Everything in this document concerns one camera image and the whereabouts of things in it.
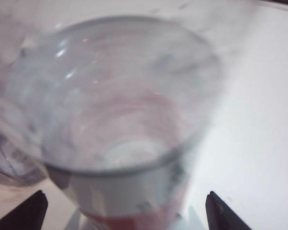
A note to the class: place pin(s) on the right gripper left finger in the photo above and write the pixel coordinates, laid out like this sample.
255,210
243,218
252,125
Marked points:
19,215

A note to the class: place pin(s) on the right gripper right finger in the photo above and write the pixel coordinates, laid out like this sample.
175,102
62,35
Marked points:
220,215

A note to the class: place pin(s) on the Nongfu Spring water bottle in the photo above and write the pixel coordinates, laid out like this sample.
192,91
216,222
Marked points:
124,107

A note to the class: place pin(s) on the transparent grey faceted mug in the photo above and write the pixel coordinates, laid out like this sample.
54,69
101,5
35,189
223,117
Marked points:
19,172

